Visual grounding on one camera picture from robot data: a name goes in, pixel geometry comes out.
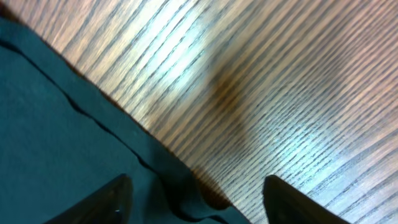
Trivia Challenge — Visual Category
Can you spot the dark teal t-shirt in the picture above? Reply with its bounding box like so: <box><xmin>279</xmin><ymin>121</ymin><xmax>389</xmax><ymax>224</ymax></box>
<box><xmin>1</xmin><ymin>19</ymin><xmax>246</xmax><ymax>223</ymax></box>

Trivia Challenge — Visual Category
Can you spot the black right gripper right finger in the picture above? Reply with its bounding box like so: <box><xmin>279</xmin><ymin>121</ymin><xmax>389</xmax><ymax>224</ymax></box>
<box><xmin>263</xmin><ymin>175</ymin><xmax>348</xmax><ymax>224</ymax></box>

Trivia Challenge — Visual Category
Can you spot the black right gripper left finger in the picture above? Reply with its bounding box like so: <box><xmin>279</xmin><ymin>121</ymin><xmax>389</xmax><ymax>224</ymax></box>
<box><xmin>46</xmin><ymin>174</ymin><xmax>133</xmax><ymax>224</ymax></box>

